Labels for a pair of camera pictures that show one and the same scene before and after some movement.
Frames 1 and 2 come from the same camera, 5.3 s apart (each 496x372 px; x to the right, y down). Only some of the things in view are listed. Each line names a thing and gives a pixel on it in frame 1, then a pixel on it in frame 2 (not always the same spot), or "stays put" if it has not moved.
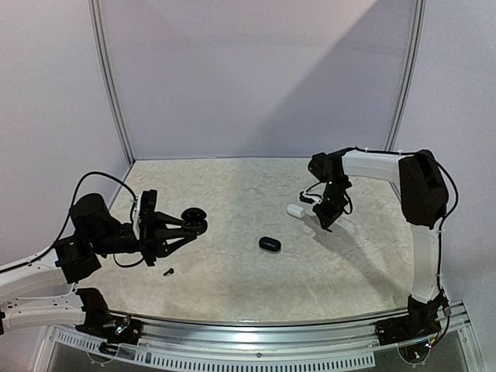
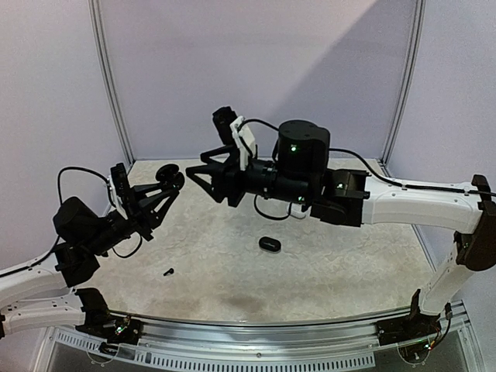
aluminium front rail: [348, 343] stays put
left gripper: [153, 234] -> [139, 208]
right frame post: [408, 82] stays put
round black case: [194, 220] -> [169, 174]
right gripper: [329, 208] -> [231, 180]
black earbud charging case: [270, 244] stays put
